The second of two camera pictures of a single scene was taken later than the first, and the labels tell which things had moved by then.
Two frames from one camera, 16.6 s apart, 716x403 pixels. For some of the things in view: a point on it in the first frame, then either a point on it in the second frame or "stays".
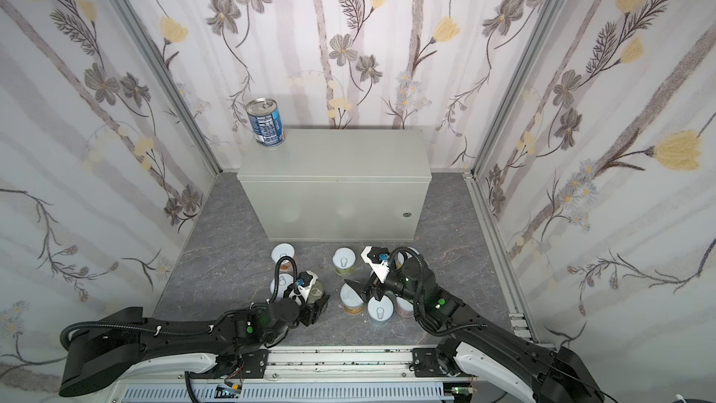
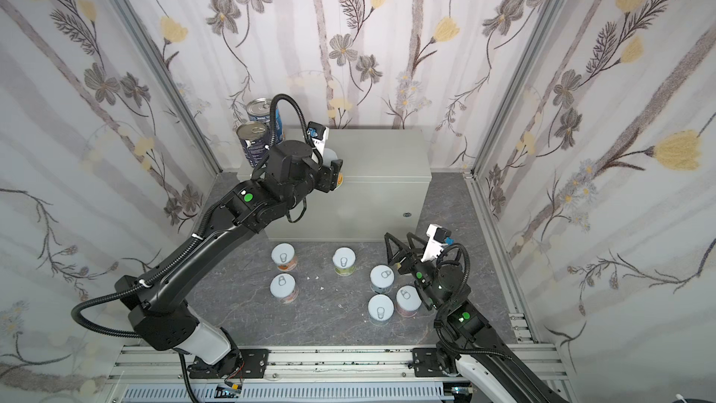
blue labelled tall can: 265,118 stays
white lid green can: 344,261 stays
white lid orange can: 283,250 stays
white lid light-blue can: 379,312 stays
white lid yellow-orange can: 349,299 → 328,156
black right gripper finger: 362,287 → 402,258
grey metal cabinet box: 337,185 stays
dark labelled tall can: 316,292 → 254,136
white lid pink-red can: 404,308 stays
